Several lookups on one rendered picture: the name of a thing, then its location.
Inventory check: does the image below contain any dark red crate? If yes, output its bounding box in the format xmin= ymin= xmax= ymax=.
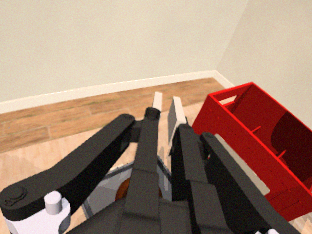
xmin=192 ymin=82 xmax=312 ymax=222

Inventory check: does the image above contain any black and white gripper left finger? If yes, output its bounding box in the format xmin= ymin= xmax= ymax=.
xmin=0 ymin=92 xmax=162 ymax=234

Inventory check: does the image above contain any brown bottle with red label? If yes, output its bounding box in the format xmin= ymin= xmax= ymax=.
xmin=115 ymin=177 xmax=163 ymax=201

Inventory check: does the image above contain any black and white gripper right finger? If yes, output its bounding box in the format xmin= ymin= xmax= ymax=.
xmin=167 ymin=96 xmax=301 ymax=234

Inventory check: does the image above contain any grey tray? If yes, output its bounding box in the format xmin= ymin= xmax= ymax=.
xmin=81 ymin=155 xmax=172 ymax=219

